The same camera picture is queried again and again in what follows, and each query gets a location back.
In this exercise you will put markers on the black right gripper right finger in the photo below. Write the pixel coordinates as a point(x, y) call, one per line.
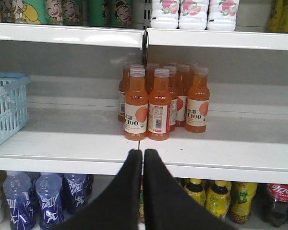
point(167, 206)

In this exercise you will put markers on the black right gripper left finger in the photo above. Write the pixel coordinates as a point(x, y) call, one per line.
point(117, 207)

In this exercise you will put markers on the light blue plastic basket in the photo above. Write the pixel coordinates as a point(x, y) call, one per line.
point(13, 110)

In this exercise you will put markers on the yellow lemon tea bottle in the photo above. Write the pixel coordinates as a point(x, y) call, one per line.
point(242, 194)
point(218, 199)
point(195, 189)

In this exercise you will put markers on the blue sports drink bottle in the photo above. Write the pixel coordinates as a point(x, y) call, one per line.
point(75, 188)
point(17, 189)
point(48, 188)

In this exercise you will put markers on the orange C100 juice bottle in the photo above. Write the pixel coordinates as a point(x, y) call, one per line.
point(198, 102)
point(159, 107)
point(136, 106)

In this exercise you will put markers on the white metal shelf unit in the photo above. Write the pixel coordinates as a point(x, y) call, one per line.
point(72, 101)

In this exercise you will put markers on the plastic cola bottle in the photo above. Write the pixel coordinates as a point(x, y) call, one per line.
point(275, 204)

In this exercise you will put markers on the white peach drink bottle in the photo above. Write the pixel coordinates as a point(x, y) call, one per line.
point(193, 14)
point(222, 15)
point(165, 14)

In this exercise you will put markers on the green cartoon drink can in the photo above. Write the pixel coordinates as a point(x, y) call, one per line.
point(54, 12)
point(121, 13)

